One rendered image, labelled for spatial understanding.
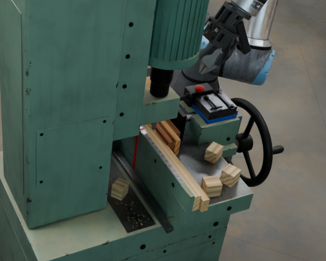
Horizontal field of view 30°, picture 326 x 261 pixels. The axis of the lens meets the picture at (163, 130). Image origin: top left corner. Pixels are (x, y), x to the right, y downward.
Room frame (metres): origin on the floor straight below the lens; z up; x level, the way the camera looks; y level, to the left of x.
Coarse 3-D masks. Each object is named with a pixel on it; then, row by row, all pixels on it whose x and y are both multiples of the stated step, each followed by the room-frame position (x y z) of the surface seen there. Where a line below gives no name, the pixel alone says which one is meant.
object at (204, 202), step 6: (156, 132) 1.39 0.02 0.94; (162, 144) 1.34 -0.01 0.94; (168, 150) 1.32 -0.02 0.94; (174, 156) 1.29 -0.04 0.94; (180, 162) 1.27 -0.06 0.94; (186, 174) 1.23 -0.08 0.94; (192, 180) 1.21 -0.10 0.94; (198, 186) 1.19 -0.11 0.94; (204, 198) 1.15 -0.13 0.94; (204, 204) 1.14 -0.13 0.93; (204, 210) 1.14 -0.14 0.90
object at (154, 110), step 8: (144, 96) 1.36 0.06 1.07; (152, 96) 1.37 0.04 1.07; (168, 96) 1.38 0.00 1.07; (176, 96) 1.39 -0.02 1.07; (144, 104) 1.33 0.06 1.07; (152, 104) 1.34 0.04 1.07; (160, 104) 1.35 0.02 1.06; (168, 104) 1.37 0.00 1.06; (176, 104) 1.38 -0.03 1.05; (144, 112) 1.33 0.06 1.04; (152, 112) 1.34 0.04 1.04; (160, 112) 1.36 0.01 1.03; (168, 112) 1.37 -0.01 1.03; (176, 112) 1.38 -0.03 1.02; (144, 120) 1.33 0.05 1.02; (152, 120) 1.34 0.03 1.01; (160, 120) 1.36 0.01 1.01
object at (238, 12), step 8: (224, 8) 1.56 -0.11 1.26; (232, 8) 1.53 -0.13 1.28; (216, 16) 1.55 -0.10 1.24; (224, 16) 1.54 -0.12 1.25; (232, 16) 1.54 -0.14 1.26; (240, 16) 1.56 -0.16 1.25; (248, 16) 1.55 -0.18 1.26; (208, 24) 1.55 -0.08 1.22; (216, 24) 1.53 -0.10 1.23; (224, 24) 1.53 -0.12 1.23; (232, 24) 1.55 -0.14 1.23; (208, 32) 1.52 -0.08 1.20; (216, 32) 1.51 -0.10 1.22; (224, 32) 1.51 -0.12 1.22; (232, 32) 1.53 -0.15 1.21; (216, 40) 1.50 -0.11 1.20; (224, 40) 1.52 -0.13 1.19; (232, 40) 1.53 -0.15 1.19; (224, 48) 1.52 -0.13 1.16
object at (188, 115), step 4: (180, 108) 1.44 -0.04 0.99; (180, 112) 1.42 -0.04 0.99; (192, 112) 1.48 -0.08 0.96; (180, 116) 1.41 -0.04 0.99; (184, 116) 1.41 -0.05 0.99; (188, 116) 1.46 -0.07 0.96; (172, 120) 1.44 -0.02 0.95; (176, 120) 1.43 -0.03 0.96; (180, 120) 1.41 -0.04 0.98; (184, 120) 1.41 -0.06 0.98; (188, 120) 1.46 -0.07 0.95; (176, 124) 1.42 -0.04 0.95; (180, 124) 1.41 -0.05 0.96; (184, 124) 1.41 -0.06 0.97; (180, 128) 1.41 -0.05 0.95; (184, 128) 1.41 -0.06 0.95; (180, 136) 1.41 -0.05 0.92
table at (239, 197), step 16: (128, 144) 1.41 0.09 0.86; (192, 144) 1.41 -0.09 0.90; (208, 144) 1.42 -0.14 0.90; (144, 160) 1.32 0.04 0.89; (192, 160) 1.34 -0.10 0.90; (224, 160) 1.36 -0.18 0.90; (192, 176) 1.27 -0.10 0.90; (208, 176) 1.28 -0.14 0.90; (160, 192) 1.24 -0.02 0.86; (224, 192) 1.23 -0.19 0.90; (240, 192) 1.24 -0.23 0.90; (176, 208) 1.17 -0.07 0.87; (208, 208) 1.16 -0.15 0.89; (224, 208) 1.19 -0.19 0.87; (240, 208) 1.22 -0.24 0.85; (192, 224) 1.14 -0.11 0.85
